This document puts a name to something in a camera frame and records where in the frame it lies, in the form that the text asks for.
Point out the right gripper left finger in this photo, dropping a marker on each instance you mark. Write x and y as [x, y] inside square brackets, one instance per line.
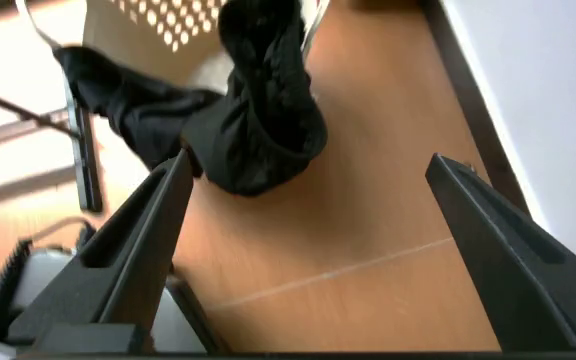
[133, 250]

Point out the black garment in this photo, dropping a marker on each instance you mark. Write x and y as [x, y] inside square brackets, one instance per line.
[133, 110]

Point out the white laundry basket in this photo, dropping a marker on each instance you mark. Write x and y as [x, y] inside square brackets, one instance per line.
[133, 45]

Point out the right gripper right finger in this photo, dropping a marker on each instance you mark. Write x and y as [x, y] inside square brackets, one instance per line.
[533, 290]

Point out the black clothes rack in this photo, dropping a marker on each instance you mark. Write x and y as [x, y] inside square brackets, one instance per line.
[88, 170]

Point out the black shorts with white stripes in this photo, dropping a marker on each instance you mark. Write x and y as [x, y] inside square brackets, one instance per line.
[268, 115]

